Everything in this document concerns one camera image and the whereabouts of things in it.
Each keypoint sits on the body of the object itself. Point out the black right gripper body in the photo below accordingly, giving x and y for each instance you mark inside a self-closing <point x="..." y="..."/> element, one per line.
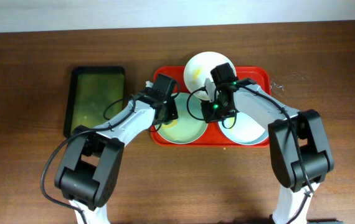
<point x="213" y="112"/>

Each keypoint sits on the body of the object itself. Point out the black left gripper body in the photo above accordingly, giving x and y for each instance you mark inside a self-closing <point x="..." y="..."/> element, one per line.
<point x="168" y="112"/>

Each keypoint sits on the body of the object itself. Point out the light blue plate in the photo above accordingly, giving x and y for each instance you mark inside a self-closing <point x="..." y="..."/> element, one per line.
<point x="243" y="130"/>

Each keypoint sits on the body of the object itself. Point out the light green plate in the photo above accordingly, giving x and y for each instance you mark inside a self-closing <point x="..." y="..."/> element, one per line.
<point x="187" y="129"/>

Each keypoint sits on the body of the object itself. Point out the white plate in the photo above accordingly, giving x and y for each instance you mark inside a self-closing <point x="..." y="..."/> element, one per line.
<point x="199" y="67"/>

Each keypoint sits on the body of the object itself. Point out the yellow green sponge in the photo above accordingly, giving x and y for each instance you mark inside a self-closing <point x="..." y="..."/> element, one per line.
<point x="169" y="125"/>

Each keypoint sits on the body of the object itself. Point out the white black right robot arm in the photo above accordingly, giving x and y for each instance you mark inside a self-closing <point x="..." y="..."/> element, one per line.
<point x="299" y="149"/>

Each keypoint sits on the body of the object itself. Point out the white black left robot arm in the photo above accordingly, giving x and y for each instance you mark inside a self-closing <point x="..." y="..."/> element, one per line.
<point x="89" y="168"/>

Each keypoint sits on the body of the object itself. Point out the red serving tray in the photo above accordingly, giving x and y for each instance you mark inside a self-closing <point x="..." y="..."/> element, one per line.
<point x="214" y="135"/>

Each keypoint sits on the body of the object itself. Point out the black soapy water tray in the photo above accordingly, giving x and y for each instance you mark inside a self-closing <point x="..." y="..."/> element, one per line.
<point x="95" y="94"/>

